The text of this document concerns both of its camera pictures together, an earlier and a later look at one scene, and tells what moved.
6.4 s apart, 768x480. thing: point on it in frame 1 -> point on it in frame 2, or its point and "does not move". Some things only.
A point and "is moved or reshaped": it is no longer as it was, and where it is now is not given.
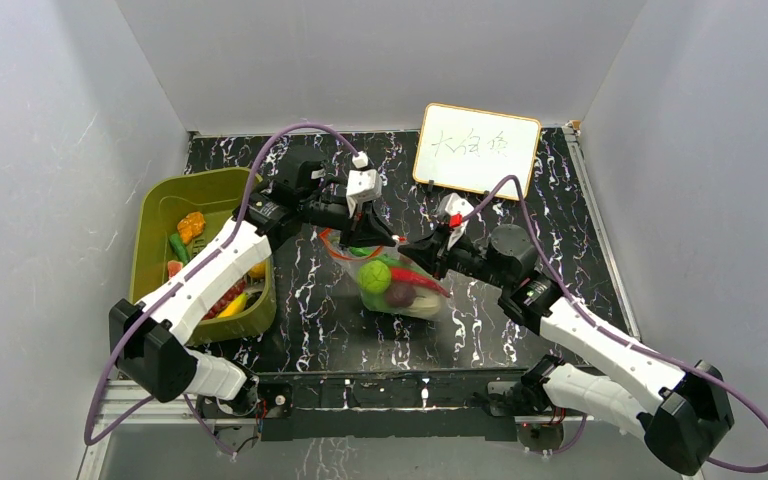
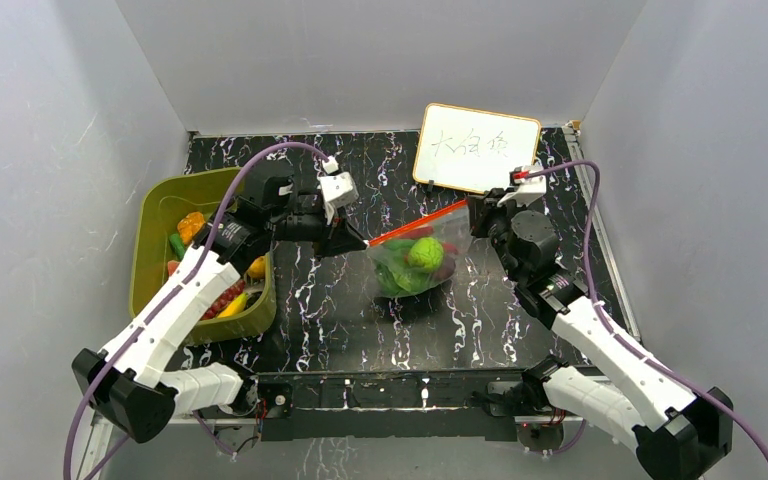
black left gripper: x=366 y=229 -> x=336 y=238
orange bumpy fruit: x=190 y=226 does not move
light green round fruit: x=374 y=276 is moved or reshaped
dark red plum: x=400 y=295 is moved or reshaped
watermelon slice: x=173 y=267 does not move
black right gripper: x=447 y=250 -> x=480 y=216
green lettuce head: x=380 y=302 -> x=394 y=274
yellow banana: x=236 y=306 does not move
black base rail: x=389 y=406 does not move
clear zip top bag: x=390 y=280 is moved or reshaped
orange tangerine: x=258 y=270 does not move
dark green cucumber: x=180 y=248 does not move
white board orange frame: x=475 y=150 does not move
